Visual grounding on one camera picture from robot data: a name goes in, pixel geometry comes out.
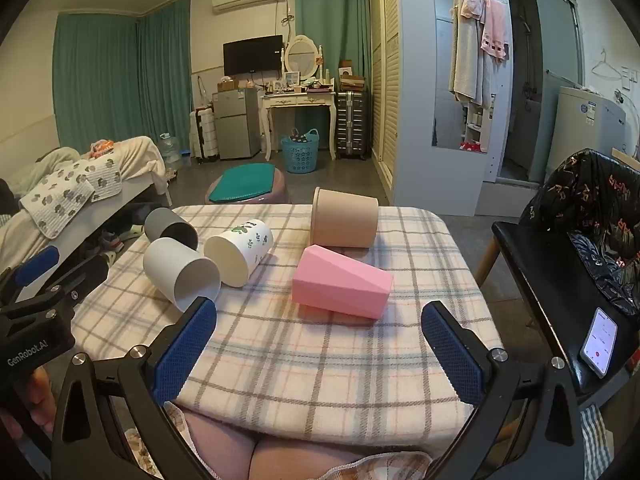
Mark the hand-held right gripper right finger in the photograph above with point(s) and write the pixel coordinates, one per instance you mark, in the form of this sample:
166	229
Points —
452	355

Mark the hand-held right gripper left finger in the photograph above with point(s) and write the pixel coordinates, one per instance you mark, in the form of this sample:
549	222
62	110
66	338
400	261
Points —
184	352

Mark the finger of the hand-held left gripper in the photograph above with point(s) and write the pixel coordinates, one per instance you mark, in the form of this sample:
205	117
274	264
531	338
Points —
34	264
82	274

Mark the pink faceted cup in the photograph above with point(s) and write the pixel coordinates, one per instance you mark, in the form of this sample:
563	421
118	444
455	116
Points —
340	281

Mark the light grey cup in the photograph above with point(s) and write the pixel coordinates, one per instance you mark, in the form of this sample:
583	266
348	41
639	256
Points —
165	265

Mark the dark grey cup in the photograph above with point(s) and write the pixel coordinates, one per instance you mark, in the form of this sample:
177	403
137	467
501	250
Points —
159	222

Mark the white cup with green print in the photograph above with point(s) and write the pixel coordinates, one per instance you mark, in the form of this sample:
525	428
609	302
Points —
247	247

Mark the beige cup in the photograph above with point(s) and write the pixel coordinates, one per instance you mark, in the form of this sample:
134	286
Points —
345	220

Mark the person's left hand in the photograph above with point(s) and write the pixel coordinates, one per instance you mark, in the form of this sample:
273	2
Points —
39	402

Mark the shoes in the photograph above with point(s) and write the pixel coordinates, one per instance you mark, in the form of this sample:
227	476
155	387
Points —
107	242

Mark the leaf print blanket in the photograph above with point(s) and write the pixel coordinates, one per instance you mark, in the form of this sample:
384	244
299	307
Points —
65	190

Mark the person's legs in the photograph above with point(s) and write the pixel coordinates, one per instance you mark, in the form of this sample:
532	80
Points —
225	452

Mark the black chair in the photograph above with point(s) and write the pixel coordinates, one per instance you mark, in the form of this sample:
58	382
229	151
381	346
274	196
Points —
540	280

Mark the plaid tablecloth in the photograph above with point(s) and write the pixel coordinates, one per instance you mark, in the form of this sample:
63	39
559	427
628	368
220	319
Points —
300	360

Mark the bed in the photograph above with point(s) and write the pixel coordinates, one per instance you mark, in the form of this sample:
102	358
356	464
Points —
135	160

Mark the orange cloth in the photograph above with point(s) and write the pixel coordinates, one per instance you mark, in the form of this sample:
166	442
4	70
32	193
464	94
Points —
102	146

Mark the smartphone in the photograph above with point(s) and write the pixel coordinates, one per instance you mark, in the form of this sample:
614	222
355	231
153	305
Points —
600	342

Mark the clear water jug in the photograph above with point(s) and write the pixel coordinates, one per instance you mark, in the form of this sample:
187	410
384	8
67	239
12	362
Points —
170	150

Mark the blue checked cloth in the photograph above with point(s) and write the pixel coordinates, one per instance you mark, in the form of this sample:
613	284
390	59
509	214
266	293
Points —
593	440

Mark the green mat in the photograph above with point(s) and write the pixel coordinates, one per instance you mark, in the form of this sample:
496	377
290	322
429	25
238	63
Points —
242	182

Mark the beige suitcase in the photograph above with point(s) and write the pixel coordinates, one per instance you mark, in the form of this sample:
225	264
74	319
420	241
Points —
205	135

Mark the black floral garment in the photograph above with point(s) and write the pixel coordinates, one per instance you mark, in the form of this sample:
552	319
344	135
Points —
590	210

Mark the wide green curtain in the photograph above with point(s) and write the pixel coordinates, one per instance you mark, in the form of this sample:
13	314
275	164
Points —
115	75

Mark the small grey fridge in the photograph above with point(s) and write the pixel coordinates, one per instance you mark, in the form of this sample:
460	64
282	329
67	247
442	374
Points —
237	125

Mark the blue laundry basket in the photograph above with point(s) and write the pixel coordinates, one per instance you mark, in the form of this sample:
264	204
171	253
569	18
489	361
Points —
299	157

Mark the dark ribbed suitcase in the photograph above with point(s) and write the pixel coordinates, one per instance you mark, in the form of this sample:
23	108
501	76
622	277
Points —
352	125

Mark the white washing machine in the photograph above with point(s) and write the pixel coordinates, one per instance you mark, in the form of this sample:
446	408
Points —
585	125

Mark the white vanity table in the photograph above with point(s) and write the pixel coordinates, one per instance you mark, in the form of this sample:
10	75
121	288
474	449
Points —
297	100

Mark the black television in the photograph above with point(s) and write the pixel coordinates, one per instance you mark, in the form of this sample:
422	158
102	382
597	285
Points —
252	55

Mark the white louvred wardrobe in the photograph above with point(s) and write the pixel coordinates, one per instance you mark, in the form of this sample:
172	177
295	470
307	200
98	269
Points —
387	85

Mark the beige towel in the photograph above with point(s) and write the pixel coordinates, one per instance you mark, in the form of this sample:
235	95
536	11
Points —
467	65

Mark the cardboard box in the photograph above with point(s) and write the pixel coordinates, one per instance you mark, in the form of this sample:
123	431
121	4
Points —
351	80

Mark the oval vanity mirror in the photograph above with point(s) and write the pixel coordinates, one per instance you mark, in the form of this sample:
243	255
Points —
301	56

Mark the glass bathroom door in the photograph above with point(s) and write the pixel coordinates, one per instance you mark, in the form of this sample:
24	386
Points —
550	60

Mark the pink towel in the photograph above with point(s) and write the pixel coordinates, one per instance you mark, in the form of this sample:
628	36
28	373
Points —
496	30

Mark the narrow green curtain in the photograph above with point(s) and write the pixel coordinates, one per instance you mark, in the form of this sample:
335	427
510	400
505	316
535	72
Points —
332	20

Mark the tall wall mirror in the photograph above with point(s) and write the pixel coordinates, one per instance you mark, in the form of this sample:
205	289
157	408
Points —
445	120

